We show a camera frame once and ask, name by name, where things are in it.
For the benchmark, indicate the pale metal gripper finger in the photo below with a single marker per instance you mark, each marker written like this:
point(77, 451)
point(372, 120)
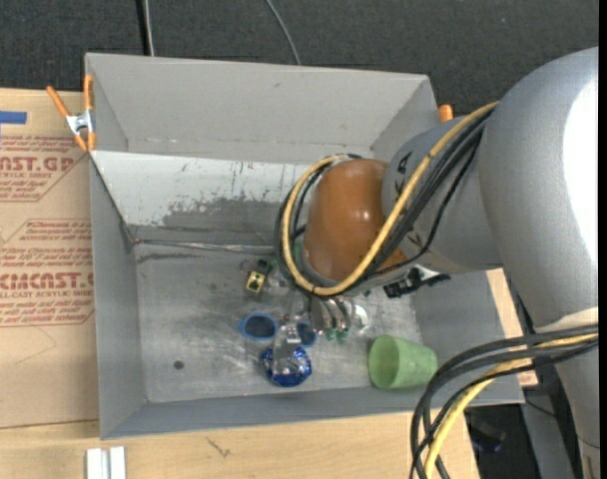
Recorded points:
point(296, 354)
point(282, 357)

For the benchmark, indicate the blue shiny round thing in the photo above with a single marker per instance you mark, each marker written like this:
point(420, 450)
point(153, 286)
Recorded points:
point(269, 373)

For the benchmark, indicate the blue sunglasses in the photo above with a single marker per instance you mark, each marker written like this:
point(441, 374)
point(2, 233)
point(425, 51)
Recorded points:
point(257, 326)

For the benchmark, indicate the clear glass thing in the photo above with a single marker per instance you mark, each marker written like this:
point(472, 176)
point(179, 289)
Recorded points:
point(361, 317)

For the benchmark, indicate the small yellow and black box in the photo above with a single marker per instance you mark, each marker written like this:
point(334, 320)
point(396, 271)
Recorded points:
point(254, 283)

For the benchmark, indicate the grey metal bin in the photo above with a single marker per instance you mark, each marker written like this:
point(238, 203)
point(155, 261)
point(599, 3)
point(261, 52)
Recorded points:
point(193, 312)

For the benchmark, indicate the green plastic cup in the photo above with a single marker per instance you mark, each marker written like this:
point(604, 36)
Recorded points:
point(401, 363)

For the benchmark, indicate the brown cardboard board red print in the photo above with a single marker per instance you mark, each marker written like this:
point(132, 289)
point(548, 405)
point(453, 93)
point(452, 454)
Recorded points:
point(39, 347)

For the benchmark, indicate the black cylinder on white bracket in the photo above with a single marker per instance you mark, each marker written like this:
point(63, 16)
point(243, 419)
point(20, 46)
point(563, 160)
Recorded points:
point(413, 281)

